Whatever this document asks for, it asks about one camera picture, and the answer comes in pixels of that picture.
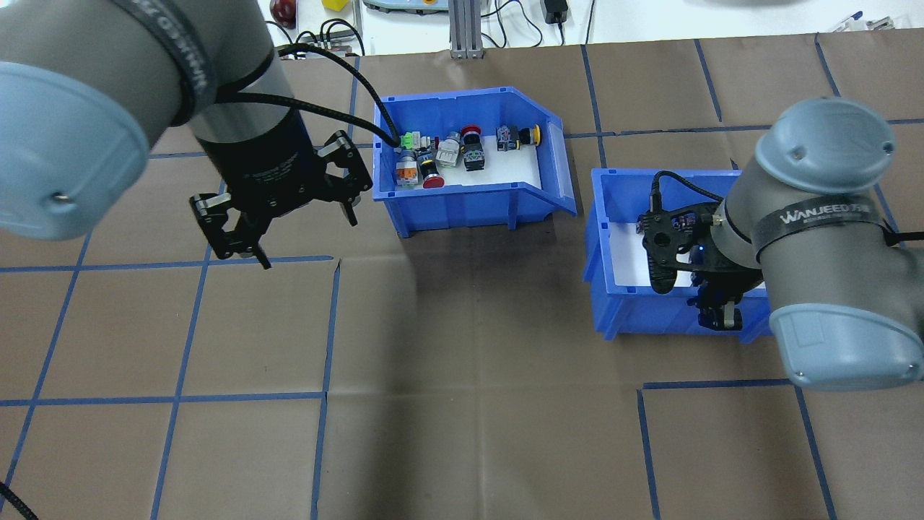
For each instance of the green capped white switch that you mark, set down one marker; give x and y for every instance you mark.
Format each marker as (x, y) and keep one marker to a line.
(411, 140)

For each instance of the blue plastic capacitor bin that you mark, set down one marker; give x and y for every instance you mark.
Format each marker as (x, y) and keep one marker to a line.
(613, 310)

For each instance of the red mushroom emergency button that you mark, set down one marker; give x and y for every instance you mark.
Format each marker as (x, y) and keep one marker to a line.
(433, 177)

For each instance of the white grey push button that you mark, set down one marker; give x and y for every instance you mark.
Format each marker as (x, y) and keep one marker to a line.
(449, 152)

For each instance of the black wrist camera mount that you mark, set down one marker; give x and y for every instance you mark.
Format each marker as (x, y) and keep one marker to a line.
(660, 238)

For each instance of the yellow push button black body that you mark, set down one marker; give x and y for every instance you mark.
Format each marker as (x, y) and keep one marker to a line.
(509, 139)

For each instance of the dark red round object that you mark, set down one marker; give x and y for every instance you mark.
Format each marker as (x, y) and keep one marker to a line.
(283, 9)

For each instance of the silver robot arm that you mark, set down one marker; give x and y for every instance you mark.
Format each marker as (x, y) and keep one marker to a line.
(830, 289)
(72, 43)

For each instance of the blue plastic button bin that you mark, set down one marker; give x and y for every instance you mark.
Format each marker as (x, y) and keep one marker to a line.
(462, 206)

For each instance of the grey teal device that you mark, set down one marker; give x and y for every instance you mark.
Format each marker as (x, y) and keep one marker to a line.
(404, 5)

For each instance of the aluminium profile post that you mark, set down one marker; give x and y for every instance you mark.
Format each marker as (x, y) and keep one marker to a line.
(465, 29)

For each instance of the white foam pad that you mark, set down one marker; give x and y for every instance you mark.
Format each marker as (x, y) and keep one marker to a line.
(626, 260)
(505, 170)

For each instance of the yellow small object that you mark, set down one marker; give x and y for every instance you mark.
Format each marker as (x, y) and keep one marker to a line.
(336, 3)

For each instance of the black power adapter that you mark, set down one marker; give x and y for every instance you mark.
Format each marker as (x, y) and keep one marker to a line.
(554, 10)

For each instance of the orange capped grey switch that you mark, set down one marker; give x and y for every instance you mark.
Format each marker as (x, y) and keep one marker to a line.
(406, 170)

